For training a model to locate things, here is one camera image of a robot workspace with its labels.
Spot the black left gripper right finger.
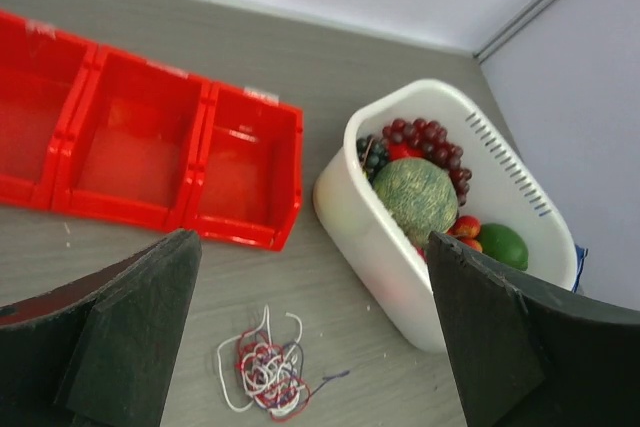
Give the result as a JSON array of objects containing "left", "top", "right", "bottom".
[{"left": 427, "top": 233, "right": 639, "bottom": 426}]

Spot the dark blue grape bunch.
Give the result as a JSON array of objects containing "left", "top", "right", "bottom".
[{"left": 356, "top": 135, "right": 391, "bottom": 182}]

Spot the red fruit in basket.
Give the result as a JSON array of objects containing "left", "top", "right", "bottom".
[{"left": 388, "top": 143, "right": 424, "bottom": 162}]

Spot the blue chips bag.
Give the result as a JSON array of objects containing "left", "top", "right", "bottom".
[{"left": 572, "top": 244, "right": 588, "bottom": 293}]

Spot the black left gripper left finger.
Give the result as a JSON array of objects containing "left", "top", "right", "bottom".
[{"left": 1, "top": 229, "right": 202, "bottom": 426}]

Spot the white plastic fruit basket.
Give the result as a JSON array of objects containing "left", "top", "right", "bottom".
[{"left": 313, "top": 79, "right": 577, "bottom": 354}]

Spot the red bin right compartment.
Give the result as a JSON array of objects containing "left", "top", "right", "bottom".
[{"left": 183, "top": 82, "right": 304, "bottom": 251}]

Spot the white cable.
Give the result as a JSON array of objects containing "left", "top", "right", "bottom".
[{"left": 216, "top": 304, "right": 304, "bottom": 411}]

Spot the red bin compartment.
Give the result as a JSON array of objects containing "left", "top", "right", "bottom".
[
  {"left": 183, "top": 82, "right": 304, "bottom": 251},
  {"left": 1, "top": 12, "right": 98, "bottom": 210},
  {"left": 51, "top": 46, "right": 212, "bottom": 231}
]

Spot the dark red grape bunch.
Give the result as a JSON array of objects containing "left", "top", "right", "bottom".
[{"left": 381, "top": 117, "right": 473, "bottom": 207}]

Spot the red cable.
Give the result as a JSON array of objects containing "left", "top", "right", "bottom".
[{"left": 234, "top": 327, "right": 333, "bottom": 422}]

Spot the red bin left compartment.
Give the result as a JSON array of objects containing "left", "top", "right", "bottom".
[{"left": 1, "top": 12, "right": 98, "bottom": 210}]

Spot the purple thin cable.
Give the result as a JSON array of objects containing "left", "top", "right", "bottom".
[{"left": 244, "top": 341, "right": 351, "bottom": 398}]

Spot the green netted melon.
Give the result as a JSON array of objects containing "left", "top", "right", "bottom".
[{"left": 372, "top": 157, "right": 458, "bottom": 246}]

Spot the red bin middle compartment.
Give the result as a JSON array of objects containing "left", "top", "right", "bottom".
[{"left": 51, "top": 46, "right": 212, "bottom": 231}]

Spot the red yellow peach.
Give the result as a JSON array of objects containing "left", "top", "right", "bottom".
[{"left": 447, "top": 215, "right": 483, "bottom": 252}]

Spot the green lime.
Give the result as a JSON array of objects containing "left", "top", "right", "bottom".
[{"left": 477, "top": 223, "right": 529, "bottom": 271}]

